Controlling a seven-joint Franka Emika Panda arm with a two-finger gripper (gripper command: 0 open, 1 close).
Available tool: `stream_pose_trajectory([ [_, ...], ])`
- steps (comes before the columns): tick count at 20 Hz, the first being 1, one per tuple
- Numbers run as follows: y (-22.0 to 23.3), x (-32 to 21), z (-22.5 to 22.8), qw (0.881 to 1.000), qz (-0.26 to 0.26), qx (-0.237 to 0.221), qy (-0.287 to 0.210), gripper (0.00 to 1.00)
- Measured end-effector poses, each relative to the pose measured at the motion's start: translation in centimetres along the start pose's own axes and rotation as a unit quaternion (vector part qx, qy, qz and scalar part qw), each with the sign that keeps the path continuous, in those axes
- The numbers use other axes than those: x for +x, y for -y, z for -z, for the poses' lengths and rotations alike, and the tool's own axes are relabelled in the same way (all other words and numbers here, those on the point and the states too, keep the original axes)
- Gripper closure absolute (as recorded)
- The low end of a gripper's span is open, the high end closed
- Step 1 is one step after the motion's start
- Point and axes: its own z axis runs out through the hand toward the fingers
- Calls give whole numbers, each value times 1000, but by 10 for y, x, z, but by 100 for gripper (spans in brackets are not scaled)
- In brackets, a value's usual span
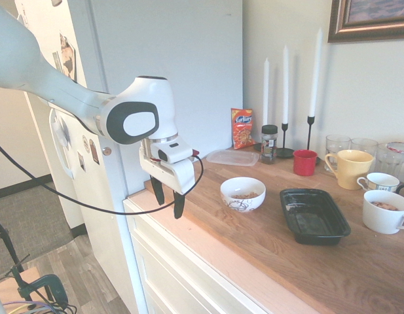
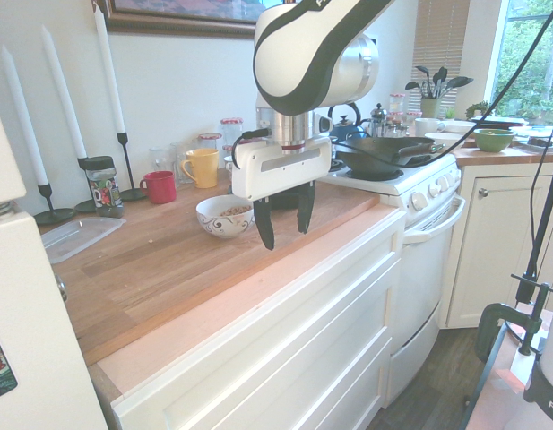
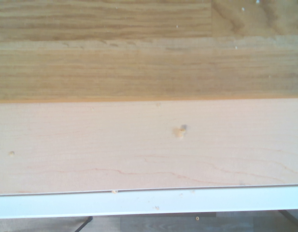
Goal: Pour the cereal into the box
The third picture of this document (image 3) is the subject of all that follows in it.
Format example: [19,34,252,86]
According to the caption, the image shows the broken cereal piece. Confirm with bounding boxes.
[173,127,187,139]

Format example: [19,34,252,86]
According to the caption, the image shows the black stand leg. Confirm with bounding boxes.
[75,216,94,232]

